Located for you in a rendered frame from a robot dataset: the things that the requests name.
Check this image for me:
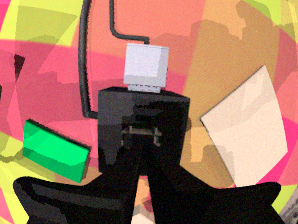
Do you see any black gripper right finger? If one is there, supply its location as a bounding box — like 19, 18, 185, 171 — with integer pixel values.
146, 143, 281, 224

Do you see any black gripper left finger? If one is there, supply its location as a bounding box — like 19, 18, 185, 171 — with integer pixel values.
12, 143, 142, 224

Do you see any green rectangular block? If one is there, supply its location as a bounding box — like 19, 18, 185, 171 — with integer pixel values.
23, 119, 90, 184

